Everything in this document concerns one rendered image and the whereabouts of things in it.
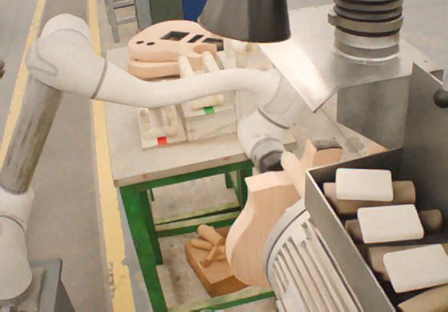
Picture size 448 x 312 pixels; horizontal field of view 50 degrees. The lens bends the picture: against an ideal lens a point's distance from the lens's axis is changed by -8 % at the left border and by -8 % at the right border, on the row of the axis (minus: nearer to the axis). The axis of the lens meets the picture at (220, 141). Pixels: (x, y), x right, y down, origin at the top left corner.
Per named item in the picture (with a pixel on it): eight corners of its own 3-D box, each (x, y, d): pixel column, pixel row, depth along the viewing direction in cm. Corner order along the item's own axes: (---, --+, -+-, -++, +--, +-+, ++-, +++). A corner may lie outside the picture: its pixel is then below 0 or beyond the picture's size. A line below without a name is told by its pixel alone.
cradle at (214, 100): (226, 105, 162) (226, 96, 160) (190, 111, 160) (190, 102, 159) (223, 100, 165) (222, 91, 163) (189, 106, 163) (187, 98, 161)
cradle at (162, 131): (179, 135, 164) (178, 126, 163) (144, 142, 163) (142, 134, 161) (177, 130, 167) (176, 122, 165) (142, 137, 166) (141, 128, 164)
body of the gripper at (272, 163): (286, 174, 133) (299, 197, 126) (256, 178, 131) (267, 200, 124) (291, 150, 129) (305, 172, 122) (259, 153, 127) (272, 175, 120)
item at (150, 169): (293, 294, 202) (298, 142, 159) (154, 327, 192) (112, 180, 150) (250, 202, 252) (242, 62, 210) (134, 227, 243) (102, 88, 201)
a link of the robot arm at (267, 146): (248, 167, 136) (254, 181, 131) (252, 138, 131) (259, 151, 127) (280, 165, 139) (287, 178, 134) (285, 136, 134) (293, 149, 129)
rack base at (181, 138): (189, 142, 164) (189, 138, 163) (142, 151, 162) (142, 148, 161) (176, 102, 186) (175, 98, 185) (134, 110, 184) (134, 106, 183)
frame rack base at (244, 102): (282, 125, 168) (281, 78, 158) (237, 134, 166) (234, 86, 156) (258, 87, 190) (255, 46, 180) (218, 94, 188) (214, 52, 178)
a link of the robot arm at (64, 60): (109, 64, 112) (106, 42, 123) (34, 36, 104) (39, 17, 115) (86, 112, 117) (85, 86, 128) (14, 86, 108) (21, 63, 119)
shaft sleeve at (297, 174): (337, 217, 84) (325, 210, 82) (325, 230, 85) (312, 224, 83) (299, 158, 98) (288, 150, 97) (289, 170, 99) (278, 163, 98)
